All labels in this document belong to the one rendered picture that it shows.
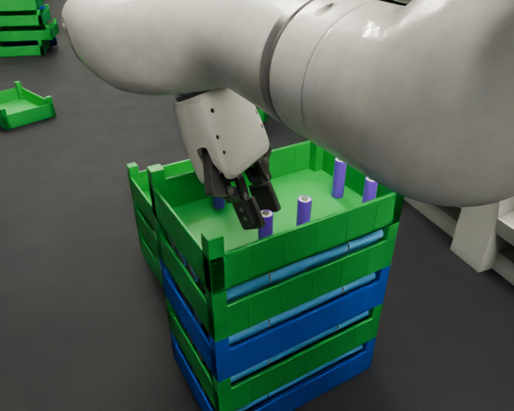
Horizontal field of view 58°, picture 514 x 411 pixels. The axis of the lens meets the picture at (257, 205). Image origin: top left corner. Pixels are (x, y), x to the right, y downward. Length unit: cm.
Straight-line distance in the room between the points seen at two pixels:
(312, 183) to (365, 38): 53
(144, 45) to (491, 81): 28
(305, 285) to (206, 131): 26
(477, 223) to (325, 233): 60
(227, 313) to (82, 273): 61
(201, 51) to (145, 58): 5
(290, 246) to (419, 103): 39
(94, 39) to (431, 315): 83
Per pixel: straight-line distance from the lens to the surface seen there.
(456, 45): 20
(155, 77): 41
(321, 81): 25
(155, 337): 96
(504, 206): 109
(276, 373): 73
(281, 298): 62
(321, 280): 65
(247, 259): 55
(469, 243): 118
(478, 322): 106
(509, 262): 117
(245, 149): 53
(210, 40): 36
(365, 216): 64
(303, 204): 59
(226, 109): 51
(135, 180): 104
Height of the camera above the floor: 70
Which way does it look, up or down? 33 degrees down
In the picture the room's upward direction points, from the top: straight up
